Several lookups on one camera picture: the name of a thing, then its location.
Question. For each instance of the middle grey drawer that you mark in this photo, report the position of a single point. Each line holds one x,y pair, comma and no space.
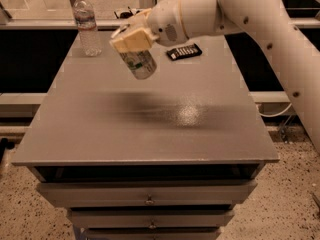
150,218

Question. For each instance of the black snack bar wrapper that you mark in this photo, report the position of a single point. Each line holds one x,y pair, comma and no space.
184,52

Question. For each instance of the clear plastic water bottle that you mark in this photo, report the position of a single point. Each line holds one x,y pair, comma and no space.
87,27

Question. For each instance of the grey drawer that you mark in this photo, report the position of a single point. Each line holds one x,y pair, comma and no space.
150,218
156,234
81,195

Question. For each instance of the grey drawer cabinet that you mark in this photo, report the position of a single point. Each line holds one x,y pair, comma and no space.
192,121

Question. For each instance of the white green 7up can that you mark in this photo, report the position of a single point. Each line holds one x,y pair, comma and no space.
141,64

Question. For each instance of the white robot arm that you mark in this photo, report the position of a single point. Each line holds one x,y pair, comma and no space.
293,58

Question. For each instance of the bottom grey drawer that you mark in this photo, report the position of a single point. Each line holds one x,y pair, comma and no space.
156,234

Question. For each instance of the black white object behind glass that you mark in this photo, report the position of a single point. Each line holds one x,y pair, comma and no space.
126,13

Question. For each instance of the grey metal window rail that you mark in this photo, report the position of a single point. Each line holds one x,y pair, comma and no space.
45,24

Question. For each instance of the top grey drawer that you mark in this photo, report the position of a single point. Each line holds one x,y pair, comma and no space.
81,195

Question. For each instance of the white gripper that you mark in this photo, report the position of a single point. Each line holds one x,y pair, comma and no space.
165,23

